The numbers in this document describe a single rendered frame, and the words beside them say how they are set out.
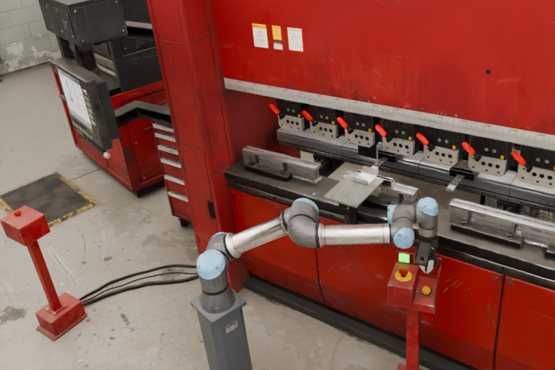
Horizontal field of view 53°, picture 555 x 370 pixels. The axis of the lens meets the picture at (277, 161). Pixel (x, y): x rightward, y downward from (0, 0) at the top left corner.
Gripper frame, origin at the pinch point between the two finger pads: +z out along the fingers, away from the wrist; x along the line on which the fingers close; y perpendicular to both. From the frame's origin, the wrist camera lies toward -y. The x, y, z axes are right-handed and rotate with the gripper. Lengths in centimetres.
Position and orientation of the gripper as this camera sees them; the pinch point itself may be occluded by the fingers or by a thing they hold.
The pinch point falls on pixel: (425, 272)
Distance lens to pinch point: 247.9
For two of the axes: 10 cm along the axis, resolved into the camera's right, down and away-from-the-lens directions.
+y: 3.8, -5.5, 7.5
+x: -9.2, -1.1, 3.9
